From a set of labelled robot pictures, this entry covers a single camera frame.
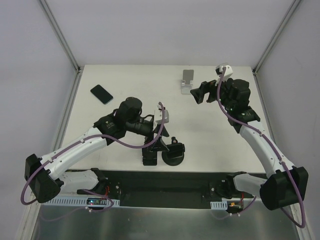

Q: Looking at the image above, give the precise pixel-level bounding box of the black folding phone stand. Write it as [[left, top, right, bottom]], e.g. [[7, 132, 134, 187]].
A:
[[142, 148, 158, 166]]

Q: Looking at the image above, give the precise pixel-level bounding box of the black round base phone stand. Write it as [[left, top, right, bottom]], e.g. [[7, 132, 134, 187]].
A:
[[161, 136, 186, 167]]

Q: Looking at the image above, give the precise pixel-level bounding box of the teal edged black phone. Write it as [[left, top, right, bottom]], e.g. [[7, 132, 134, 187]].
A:
[[90, 84, 114, 105]]

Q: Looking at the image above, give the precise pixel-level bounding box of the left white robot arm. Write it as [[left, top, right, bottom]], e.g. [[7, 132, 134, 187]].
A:
[[20, 97, 169, 205]]

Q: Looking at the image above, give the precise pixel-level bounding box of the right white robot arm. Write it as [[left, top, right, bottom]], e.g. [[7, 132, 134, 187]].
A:
[[190, 78, 309, 212]]

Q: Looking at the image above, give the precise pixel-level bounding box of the silver metal phone stand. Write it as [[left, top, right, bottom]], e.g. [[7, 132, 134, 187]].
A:
[[180, 69, 194, 95]]

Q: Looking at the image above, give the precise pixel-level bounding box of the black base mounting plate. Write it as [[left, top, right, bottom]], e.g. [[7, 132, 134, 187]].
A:
[[76, 169, 260, 208]]

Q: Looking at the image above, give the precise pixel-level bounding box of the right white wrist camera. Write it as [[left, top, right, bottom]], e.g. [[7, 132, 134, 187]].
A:
[[215, 63, 233, 83]]

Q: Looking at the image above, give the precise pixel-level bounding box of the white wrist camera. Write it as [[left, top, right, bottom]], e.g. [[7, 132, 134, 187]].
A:
[[215, 63, 233, 83], [153, 104, 169, 129]]

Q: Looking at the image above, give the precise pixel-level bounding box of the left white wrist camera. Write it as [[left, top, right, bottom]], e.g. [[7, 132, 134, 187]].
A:
[[153, 104, 169, 129]]

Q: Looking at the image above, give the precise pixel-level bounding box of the right aluminium frame post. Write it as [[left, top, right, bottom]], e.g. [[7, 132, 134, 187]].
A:
[[252, 0, 303, 76]]

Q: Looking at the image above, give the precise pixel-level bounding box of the aluminium frame post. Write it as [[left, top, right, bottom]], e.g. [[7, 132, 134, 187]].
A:
[[37, 0, 81, 73], [252, 0, 303, 76]]

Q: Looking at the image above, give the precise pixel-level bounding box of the right white cable duct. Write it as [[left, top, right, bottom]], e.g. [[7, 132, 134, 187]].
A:
[[210, 200, 228, 211]]

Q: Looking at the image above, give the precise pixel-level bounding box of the white cable duct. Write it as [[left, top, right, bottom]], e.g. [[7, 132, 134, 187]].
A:
[[210, 200, 228, 211], [44, 196, 120, 208]]

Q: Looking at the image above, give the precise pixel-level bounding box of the left white cable duct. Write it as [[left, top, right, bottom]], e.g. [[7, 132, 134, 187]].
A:
[[44, 196, 120, 208]]

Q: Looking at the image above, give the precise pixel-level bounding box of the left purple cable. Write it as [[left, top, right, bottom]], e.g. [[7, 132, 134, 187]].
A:
[[20, 101, 166, 206]]

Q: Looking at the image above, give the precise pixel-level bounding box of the purple cable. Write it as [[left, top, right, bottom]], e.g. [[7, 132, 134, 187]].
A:
[[20, 101, 166, 206], [216, 65, 307, 229]]

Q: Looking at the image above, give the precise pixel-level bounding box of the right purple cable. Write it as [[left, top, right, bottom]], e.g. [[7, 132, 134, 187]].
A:
[[216, 65, 307, 229]]

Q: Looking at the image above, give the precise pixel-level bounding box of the left aluminium frame post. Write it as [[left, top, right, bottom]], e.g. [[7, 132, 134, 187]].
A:
[[37, 0, 81, 73]]

